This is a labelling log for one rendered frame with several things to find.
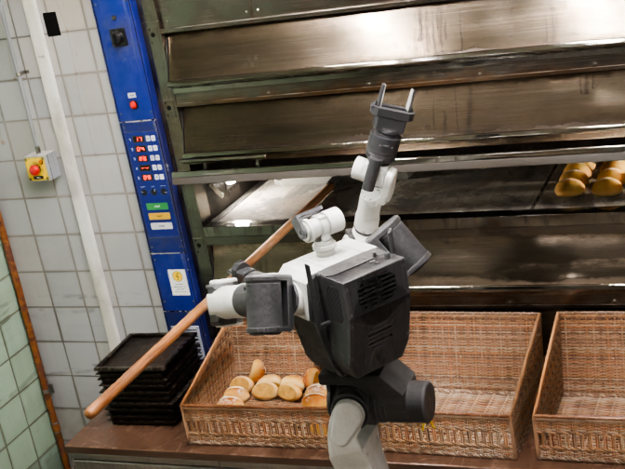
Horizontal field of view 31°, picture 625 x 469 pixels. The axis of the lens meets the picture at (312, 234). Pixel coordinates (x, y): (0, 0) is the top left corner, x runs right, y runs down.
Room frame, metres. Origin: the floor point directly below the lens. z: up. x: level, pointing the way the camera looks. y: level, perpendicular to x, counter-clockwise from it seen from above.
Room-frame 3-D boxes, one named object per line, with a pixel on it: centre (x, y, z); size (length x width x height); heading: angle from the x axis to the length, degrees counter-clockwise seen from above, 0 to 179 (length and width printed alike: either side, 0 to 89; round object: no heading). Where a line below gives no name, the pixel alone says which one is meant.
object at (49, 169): (4.17, 0.95, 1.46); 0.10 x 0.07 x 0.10; 65
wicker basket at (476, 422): (3.32, -0.34, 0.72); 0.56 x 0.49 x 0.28; 64
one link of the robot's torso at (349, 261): (2.77, -0.06, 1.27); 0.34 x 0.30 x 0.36; 122
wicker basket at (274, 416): (3.57, 0.20, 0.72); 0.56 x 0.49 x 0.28; 66
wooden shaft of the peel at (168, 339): (3.33, 0.26, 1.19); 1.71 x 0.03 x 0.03; 155
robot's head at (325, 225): (2.82, -0.03, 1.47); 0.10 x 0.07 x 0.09; 122
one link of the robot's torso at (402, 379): (2.77, -0.10, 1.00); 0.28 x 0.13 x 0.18; 66
